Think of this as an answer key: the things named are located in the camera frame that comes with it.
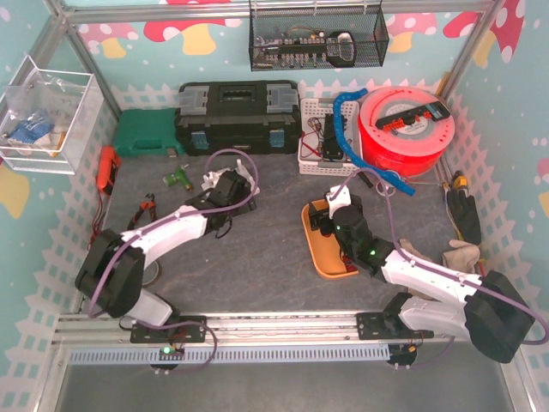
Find green hose nozzle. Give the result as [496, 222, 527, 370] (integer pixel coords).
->
[163, 167, 193, 191]

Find white peg base plate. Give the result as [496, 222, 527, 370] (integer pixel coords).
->
[201, 159, 256, 191]

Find black ribbed rail block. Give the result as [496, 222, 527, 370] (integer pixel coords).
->
[239, 197, 256, 213]

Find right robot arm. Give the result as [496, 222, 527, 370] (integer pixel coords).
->
[302, 186, 534, 364]

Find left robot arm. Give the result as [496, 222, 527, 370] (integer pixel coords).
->
[75, 166, 257, 328]

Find orange plastic tray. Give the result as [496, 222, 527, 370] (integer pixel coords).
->
[301, 199, 359, 280]

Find black toolbox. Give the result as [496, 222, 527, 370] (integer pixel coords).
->
[174, 80, 303, 156]

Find white plastic basket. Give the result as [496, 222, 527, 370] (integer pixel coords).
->
[298, 98, 362, 177]

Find red filament spool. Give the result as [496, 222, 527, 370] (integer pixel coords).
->
[358, 86, 455, 178]

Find green tool case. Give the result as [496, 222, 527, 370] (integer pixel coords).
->
[112, 108, 184, 158]

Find black work glove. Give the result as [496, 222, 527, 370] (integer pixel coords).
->
[446, 189, 482, 245]

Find brown tape roll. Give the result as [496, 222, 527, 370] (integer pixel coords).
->
[142, 260, 161, 288]

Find beige work glove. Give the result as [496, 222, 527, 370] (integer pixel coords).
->
[399, 238, 480, 274]

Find yellow black screwdriver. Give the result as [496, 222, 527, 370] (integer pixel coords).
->
[443, 171, 468, 191]

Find orange multimeter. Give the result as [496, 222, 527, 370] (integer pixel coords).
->
[96, 146, 121, 196]

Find black terminal strip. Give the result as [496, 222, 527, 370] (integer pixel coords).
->
[375, 101, 450, 132]

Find clear acrylic box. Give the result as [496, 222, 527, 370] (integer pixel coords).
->
[1, 56, 104, 175]

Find blue white glove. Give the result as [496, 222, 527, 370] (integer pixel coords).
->
[8, 112, 54, 146]

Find blue corrugated hose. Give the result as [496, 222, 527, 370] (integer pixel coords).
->
[333, 88, 416, 197]

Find orange handled pliers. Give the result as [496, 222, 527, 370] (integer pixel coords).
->
[127, 193, 158, 230]

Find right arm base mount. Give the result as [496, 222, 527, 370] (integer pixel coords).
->
[355, 312, 434, 341]

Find grey slotted cable duct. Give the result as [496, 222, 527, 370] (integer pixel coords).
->
[69, 344, 390, 366]

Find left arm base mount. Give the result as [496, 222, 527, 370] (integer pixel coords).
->
[130, 314, 207, 344]

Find black mesh wire basket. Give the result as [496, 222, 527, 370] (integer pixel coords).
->
[249, 4, 389, 71]

